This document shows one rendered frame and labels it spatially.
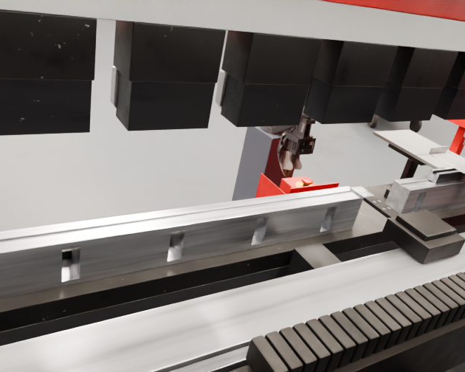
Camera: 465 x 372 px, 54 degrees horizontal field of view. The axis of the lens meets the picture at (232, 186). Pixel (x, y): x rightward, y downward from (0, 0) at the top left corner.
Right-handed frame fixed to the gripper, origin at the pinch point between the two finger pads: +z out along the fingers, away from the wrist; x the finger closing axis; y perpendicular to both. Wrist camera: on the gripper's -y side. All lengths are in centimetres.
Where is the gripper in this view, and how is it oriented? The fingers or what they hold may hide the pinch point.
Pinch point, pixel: (285, 171)
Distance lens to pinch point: 150.8
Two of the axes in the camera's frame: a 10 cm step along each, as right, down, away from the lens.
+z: -1.4, 9.1, 3.9
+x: 8.5, -0.9, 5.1
